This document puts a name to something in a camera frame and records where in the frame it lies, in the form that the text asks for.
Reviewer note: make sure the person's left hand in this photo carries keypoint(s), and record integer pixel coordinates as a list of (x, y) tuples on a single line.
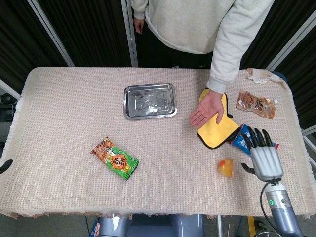
[(208, 108)]

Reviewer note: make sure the person's right hand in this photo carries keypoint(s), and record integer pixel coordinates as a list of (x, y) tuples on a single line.
[(139, 24)]

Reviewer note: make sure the person in grey sweatshirt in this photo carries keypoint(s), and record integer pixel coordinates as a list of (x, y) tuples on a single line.
[(202, 34)]

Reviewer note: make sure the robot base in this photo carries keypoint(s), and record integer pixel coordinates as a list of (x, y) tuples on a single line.
[(150, 225)]

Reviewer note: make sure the crumpled beige cloth bag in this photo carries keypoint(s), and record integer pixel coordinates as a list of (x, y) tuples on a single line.
[(264, 75)]

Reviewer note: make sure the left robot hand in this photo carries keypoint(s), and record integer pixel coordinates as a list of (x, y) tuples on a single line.
[(5, 166)]

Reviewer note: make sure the orange jelly cup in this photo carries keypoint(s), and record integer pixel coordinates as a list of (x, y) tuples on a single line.
[(225, 168)]

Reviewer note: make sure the metal slotted post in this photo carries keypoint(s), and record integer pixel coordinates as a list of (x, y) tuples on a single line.
[(130, 37)]

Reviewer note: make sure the brown sauce pouch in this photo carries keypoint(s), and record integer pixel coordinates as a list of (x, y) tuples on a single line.
[(256, 105)]

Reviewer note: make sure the green orange snack bag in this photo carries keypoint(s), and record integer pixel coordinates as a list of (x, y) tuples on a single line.
[(114, 158)]

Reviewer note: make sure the blue snack bag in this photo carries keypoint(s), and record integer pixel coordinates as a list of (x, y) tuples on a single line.
[(240, 140)]

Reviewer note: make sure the yellow cloth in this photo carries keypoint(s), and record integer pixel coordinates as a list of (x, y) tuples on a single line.
[(219, 123)]

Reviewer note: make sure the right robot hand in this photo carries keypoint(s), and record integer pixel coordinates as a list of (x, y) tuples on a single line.
[(265, 158)]

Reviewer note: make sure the beige tablecloth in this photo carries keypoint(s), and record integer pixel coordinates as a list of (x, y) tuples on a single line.
[(138, 138)]

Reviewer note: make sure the steel tray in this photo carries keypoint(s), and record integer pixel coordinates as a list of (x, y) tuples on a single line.
[(150, 101)]

